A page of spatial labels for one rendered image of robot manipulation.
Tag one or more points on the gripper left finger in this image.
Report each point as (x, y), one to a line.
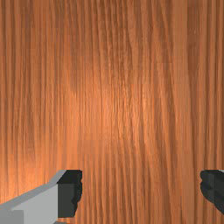
(43, 201)

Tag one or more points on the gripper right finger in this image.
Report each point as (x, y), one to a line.
(214, 188)

